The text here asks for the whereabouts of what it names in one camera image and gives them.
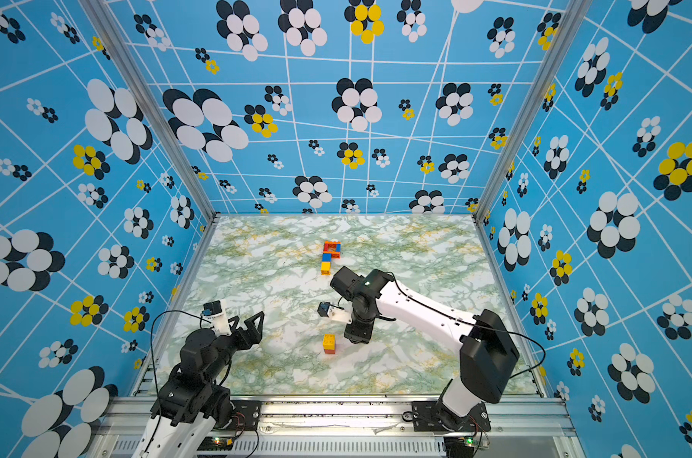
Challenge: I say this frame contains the aluminium front rail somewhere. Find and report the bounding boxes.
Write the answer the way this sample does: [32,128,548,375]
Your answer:
[85,394,587,458]

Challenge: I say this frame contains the aluminium corner post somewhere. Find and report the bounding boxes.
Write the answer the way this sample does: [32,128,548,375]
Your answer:
[80,0,216,224]
[476,0,593,223]

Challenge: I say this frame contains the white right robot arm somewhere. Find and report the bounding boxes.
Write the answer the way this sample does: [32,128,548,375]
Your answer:
[317,267,520,433]

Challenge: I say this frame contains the orange lego plate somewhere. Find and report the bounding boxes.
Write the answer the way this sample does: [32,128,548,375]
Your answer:
[323,242,341,259]

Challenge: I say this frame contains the left aluminium corner post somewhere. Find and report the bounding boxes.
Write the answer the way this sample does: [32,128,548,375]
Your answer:
[80,0,216,224]

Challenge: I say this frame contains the right aluminium corner post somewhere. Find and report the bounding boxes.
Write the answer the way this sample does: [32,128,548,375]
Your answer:
[476,0,593,223]

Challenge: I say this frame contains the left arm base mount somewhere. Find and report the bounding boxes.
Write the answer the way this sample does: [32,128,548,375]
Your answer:
[214,399,263,431]

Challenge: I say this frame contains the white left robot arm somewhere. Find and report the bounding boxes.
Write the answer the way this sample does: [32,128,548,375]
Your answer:
[132,301,265,457]

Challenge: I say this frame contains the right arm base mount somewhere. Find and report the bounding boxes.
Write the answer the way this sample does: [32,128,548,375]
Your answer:
[402,401,491,434]

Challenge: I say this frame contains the yellow square lego brick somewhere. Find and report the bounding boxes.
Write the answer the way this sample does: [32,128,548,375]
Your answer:
[323,334,336,347]

